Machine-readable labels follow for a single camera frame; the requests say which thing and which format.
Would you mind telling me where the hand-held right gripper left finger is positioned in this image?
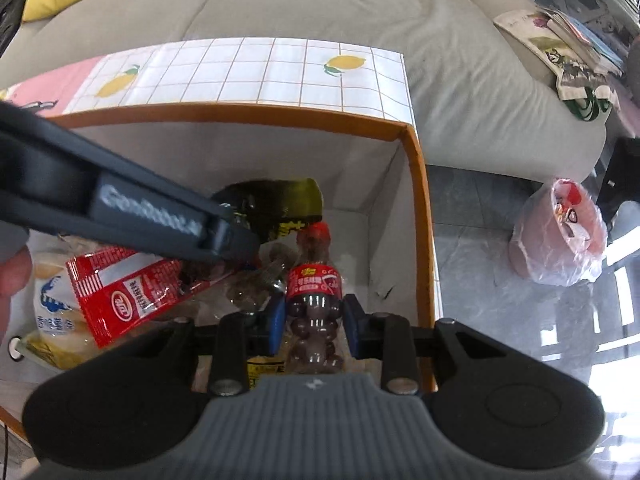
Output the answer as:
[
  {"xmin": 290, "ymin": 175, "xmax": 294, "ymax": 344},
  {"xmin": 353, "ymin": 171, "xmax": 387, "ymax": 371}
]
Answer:
[{"xmin": 167, "ymin": 294, "xmax": 289, "ymax": 397}]

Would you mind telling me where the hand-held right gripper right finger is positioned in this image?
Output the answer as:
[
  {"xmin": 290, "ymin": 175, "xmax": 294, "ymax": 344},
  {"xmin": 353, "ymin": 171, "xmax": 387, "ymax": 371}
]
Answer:
[{"xmin": 341, "ymin": 293, "xmax": 484, "ymax": 397}]

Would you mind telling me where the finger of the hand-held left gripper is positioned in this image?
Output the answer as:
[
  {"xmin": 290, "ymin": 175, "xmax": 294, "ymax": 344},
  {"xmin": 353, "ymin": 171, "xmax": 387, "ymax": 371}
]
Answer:
[{"xmin": 200, "ymin": 203, "xmax": 263, "ymax": 264}]

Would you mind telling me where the yellow bean snack packet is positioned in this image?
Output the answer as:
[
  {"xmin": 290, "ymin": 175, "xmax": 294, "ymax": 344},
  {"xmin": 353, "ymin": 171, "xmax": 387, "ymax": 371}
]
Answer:
[{"xmin": 245, "ymin": 352, "xmax": 287, "ymax": 391}]

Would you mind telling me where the small cola bottle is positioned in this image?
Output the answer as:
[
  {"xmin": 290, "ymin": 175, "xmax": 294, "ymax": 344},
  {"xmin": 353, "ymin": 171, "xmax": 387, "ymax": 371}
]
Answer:
[{"xmin": 285, "ymin": 221, "xmax": 346, "ymax": 376}]

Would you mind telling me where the black snack packet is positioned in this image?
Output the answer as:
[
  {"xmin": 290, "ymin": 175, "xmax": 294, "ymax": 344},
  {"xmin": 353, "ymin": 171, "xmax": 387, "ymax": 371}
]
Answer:
[{"xmin": 210, "ymin": 177, "xmax": 326, "ymax": 241}]

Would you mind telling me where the red snack packet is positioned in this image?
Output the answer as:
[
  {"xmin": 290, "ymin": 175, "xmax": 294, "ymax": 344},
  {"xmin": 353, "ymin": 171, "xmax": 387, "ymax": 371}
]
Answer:
[{"xmin": 65, "ymin": 252, "xmax": 183, "ymax": 350}]

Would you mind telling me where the orange cardboard box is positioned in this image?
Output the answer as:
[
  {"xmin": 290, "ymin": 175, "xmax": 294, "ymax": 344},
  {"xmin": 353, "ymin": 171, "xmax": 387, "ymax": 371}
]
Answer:
[{"xmin": 0, "ymin": 102, "xmax": 441, "ymax": 441}]

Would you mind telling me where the person's left hand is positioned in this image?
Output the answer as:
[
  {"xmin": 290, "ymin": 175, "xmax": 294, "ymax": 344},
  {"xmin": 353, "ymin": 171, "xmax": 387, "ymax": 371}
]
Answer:
[{"xmin": 0, "ymin": 229, "xmax": 34, "ymax": 347}]

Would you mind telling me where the lemon print checked tablecloth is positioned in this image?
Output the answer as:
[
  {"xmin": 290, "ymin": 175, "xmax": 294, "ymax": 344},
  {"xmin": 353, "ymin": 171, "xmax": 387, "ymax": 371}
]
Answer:
[{"xmin": 0, "ymin": 37, "xmax": 416, "ymax": 127}]

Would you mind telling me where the pink trash bin with bag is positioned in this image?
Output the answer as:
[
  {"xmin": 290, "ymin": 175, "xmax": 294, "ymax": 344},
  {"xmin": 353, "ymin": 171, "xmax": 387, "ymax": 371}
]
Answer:
[{"xmin": 509, "ymin": 177, "xmax": 608, "ymax": 287}]

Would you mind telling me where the beige sofa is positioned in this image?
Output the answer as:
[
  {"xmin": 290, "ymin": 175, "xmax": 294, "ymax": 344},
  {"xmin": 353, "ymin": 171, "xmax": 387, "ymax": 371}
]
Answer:
[{"xmin": 0, "ymin": 0, "xmax": 608, "ymax": 181}]

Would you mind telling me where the printed tote bag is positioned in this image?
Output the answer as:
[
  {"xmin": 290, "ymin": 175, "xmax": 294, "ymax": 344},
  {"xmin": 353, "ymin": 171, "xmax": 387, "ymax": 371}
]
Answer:
[{"xmin": 492, "ymin": 7, "xmax": 623, "ymax": 123}]

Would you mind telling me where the stack of books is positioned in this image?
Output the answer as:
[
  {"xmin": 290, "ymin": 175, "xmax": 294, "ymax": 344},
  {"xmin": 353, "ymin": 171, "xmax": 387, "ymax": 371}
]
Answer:
[{"xmin": 542, "ymin": 7, "xmax": 626, "ymax": 73}]

